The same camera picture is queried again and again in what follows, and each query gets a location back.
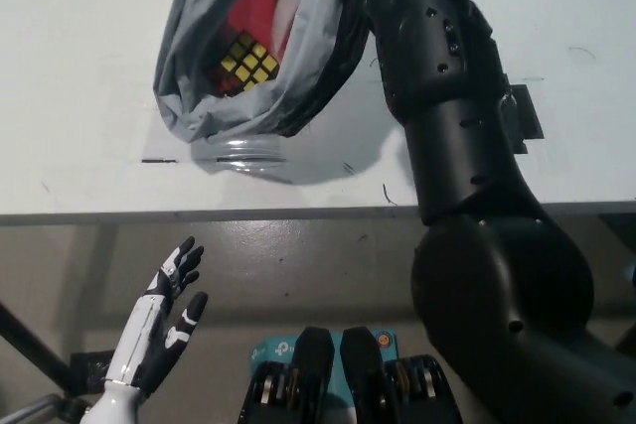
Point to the silver tripod tube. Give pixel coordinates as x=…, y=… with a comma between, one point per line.
x=25, y=409

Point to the clear tape patch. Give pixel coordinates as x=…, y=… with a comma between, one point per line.
x=169, y=146

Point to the white and black left hand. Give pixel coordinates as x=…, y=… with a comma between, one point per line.
x=154, y=339

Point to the rubik's cube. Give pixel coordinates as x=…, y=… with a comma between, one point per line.
x=246, y=64

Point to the black diagonal table leg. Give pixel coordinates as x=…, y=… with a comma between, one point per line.
x=35, y=342

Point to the black robot torso blocks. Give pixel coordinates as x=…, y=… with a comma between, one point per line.
x=308, y=384

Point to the black floor foot plate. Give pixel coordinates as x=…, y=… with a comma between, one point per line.
x=89, y=369

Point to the teal tp-link box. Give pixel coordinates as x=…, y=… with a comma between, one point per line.
x=275, y=347

